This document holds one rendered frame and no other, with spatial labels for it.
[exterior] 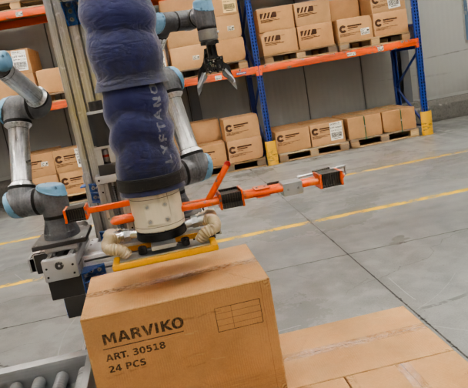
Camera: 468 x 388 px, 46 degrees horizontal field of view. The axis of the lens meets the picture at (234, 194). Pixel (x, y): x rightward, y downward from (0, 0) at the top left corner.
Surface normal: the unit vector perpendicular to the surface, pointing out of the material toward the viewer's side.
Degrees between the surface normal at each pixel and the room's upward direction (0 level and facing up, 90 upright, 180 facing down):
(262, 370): 90
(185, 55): 86
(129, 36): 75
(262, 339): 90
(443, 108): 90
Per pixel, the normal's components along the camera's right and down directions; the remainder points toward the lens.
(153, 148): 0.47, -0.18
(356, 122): 0.11, 0.19
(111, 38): -0.22, -0.04
